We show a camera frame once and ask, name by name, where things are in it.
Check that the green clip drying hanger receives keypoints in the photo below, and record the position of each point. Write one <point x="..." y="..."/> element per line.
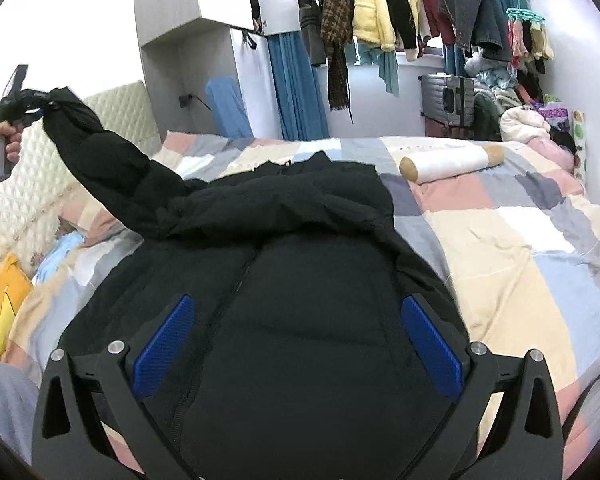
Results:
<point x="526" y="25"/>

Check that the person's left hand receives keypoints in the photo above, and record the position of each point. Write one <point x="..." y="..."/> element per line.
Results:
<point x="0" y="150"/>

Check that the white cylindrical bolster pillow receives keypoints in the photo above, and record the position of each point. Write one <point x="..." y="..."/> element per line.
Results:
<point x="447" y="162"/>

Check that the grey wooden wardrobe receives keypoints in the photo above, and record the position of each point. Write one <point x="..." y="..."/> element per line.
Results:
<point x="195" y="25"/>

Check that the patchwork pastel bed blanket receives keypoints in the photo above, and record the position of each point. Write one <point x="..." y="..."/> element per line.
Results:
<point x="505" y="240"/>

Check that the wall power socket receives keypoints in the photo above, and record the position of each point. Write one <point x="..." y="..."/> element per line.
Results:
<point x="185" y="100"/>

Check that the cream quilted headboard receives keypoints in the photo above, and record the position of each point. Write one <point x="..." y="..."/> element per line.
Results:
<point x="35" y="185"/>

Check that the black puffer jacket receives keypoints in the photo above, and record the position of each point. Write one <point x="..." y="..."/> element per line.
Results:
<point x="280" y="280"/>

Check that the dark denim jacket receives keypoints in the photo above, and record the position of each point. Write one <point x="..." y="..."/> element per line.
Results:
<point x="472" y="5"/>

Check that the brown checked scarf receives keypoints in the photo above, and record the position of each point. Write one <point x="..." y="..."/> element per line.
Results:
<point x="336" y="35"/>

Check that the grey suitcase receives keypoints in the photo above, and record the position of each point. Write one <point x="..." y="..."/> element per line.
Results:
<point x="447" y="105"/>

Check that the teal hanging cloth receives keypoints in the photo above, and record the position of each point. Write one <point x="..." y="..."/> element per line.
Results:
<point x="387" y="70"/>

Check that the black hanging jacket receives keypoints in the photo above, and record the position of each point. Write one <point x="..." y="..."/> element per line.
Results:
<point x="405" y="5"/>

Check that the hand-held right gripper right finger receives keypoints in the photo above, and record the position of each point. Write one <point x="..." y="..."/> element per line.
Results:
<point x="429" y="340"/>

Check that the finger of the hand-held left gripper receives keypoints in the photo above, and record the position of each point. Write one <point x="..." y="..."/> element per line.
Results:
<point x="36" y="100"/>

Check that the yellow fleece jacket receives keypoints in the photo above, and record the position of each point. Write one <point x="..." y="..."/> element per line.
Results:
<point x="372" y="5"/>

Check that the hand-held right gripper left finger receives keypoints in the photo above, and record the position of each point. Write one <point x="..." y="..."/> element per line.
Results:
<point x="166" y="331"/>

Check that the cream fluffy bundle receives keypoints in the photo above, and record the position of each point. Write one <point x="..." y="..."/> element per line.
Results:
<point x="522" y="127"/>

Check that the dark red hanging garment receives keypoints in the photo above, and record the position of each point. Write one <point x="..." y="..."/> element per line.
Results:
<point x="437" y="15"/>

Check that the blue folded ironing board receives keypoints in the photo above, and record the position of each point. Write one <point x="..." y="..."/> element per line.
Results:
<point x="227" y="107"/>

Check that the blue curtain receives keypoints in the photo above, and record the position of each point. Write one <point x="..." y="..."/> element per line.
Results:
<point x="297" y="87"/>

